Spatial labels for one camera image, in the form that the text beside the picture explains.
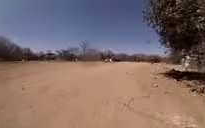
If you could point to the row of distant trees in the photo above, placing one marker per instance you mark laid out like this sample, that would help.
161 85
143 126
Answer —
10 51

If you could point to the large bushy tree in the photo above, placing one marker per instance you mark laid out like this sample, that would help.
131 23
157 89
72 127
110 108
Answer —
186 26

